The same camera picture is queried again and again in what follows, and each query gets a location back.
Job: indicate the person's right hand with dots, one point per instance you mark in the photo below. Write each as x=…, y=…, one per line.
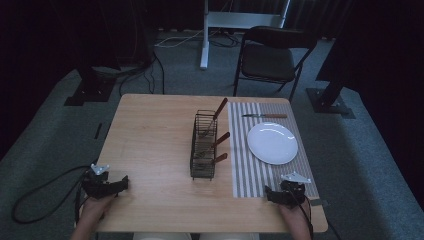
x=293, y=215

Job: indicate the white round plate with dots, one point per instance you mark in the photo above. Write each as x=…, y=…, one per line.
x=272, y=143

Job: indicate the black folding chair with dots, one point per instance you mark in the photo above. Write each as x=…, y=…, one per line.
x=270, y=60

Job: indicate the black stand base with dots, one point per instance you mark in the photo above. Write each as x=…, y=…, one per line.
x=90, y=90
x=328, y=101

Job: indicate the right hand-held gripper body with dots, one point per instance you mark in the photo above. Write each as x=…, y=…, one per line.
x=293, y=195

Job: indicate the small black floor strip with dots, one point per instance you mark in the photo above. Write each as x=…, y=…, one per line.
x=98, y=131

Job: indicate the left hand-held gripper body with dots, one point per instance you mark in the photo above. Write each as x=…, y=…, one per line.
x=95, y=186

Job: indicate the person's left hand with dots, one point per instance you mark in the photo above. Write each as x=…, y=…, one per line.
x=95, y=208

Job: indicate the grey striped placemat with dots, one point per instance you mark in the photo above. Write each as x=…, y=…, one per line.
x=243, y=173

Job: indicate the dark tape patch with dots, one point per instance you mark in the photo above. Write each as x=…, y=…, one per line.
x=320, y=202

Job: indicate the white desk frame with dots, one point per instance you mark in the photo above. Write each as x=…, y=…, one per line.
x=233, y=20

